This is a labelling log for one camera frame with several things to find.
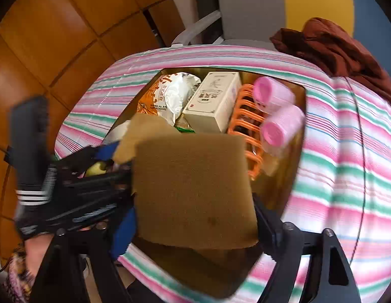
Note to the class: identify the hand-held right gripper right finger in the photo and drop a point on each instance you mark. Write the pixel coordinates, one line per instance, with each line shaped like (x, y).
(268, 227)

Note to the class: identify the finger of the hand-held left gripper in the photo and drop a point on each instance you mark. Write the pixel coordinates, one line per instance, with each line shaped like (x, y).
(94, 157)
(94, 195)

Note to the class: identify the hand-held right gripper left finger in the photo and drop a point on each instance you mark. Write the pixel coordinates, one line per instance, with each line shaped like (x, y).
(124, 233)

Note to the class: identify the amber storage box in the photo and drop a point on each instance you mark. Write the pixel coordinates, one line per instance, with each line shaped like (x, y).
(283, 170)

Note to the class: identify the brown scouring sponge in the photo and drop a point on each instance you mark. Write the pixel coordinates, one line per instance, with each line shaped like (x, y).
(195, 192)

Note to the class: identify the cream cardboard box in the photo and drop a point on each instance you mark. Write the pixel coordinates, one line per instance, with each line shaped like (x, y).
(211, 101)

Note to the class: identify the person's left forearm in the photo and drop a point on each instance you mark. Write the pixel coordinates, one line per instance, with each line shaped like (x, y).
(37, 252)

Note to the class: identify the white plastic packet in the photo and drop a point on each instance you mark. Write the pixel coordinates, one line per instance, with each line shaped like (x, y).
(119, 132)

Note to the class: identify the striped tablecloth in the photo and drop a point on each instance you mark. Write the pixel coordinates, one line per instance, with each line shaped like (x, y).
(334, 164)

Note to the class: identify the orange snack packet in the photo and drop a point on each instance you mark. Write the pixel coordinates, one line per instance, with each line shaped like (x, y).
(163, 97)

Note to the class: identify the small green packet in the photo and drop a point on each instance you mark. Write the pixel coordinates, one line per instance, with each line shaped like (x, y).
(185, 129)

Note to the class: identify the pink hair roller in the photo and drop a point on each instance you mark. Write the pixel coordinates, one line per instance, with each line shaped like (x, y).
(280, 131)
(271, 93)

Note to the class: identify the wooden wardrobe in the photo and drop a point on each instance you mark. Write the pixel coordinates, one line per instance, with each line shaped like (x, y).
(56, 44)

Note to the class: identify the orange plastic rack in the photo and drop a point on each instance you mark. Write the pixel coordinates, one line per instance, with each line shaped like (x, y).
(242, 120)

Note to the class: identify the red-brown cloth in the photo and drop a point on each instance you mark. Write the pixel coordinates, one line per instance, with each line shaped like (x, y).
(334, 50)

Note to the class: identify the grey yellow blue chair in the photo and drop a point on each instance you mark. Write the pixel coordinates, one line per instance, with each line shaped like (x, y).
(255, 3)

